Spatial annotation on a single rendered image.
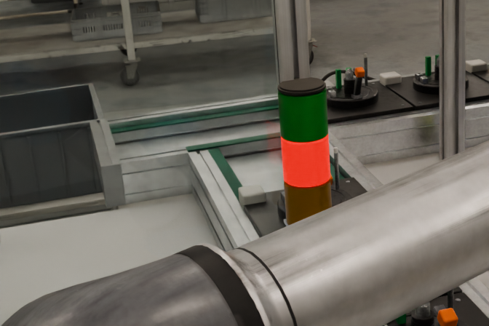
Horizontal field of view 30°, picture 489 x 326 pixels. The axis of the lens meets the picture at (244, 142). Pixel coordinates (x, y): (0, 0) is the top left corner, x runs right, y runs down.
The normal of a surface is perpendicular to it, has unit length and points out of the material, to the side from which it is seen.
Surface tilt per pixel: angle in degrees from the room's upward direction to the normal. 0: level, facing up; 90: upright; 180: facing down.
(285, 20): 90
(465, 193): 37
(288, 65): 90
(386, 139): 90
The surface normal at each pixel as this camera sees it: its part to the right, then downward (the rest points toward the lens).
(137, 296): -0.20, -0.76
